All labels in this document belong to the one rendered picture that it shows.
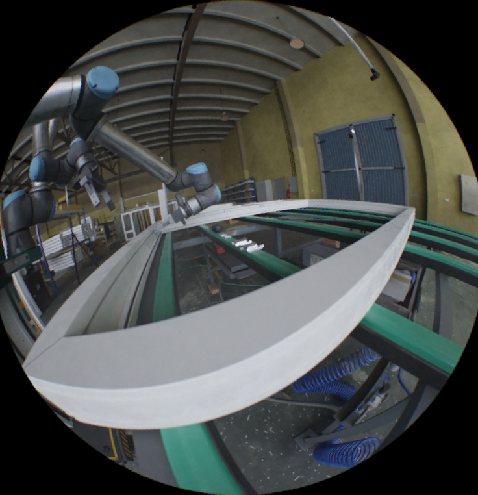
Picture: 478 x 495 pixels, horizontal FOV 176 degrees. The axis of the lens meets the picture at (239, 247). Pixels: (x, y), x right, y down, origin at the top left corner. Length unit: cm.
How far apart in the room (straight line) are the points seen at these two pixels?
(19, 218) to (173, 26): 778
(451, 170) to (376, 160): 301
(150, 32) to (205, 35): 216
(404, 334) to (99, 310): 32
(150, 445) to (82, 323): 12
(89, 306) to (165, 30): 820
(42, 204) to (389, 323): 115
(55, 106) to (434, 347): 71
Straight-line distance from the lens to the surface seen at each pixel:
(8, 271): 79
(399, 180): 645
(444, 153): 675
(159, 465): 16
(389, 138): 676
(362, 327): 21
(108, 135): 64
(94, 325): 18
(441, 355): 22
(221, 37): 853
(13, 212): 93
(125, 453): 86
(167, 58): 906
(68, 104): 51
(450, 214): 657
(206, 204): 74
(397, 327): 21
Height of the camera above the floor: 99
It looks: 17 degrees down
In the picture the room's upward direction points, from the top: 8 degrees counter-clockwise
